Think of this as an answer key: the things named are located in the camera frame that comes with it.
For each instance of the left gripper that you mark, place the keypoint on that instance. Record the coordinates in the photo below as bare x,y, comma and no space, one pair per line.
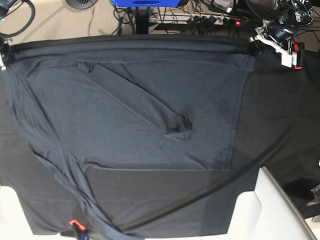
278,34

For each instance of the red black clamp right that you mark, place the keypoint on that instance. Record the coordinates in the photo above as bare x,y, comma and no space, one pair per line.
299,51

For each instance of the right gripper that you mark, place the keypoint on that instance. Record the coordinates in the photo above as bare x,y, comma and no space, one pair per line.
6,56

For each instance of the red black clamp bottom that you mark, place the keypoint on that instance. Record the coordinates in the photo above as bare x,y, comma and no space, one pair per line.
79,231

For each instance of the black round fan base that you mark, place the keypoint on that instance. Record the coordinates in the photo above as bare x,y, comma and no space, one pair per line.
81,4

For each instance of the white power strip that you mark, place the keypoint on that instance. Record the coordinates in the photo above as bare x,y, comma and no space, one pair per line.
216,18

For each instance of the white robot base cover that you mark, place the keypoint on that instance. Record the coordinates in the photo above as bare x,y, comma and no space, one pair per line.
267,213

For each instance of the red black clamp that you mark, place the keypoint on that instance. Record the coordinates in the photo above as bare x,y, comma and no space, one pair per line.
299,51
79,231

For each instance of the metal table leg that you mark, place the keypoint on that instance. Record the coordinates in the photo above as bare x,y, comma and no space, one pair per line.
142,16

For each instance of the blue plastic bin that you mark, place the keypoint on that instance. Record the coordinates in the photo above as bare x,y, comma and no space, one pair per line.
149,3

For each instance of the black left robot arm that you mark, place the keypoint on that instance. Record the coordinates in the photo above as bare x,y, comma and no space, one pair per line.
301,8

